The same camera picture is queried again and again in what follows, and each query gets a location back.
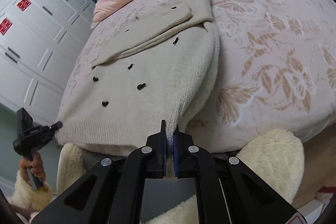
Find beige sweater with black hearts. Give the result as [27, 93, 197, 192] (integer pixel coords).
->
[56, 0, 220, 149]

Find person's left hand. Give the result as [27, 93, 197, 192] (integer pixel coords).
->
[18, 152, 46, 186]

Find cream fleece sleeve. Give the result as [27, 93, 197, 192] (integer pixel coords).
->
[7, 129, 304, 223]

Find white wardrobe with red stickers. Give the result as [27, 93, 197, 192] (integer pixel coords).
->
[1, 0, 95, 124]

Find pink floral bedspread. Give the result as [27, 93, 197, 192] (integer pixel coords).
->
[58, 0, 335, 155]

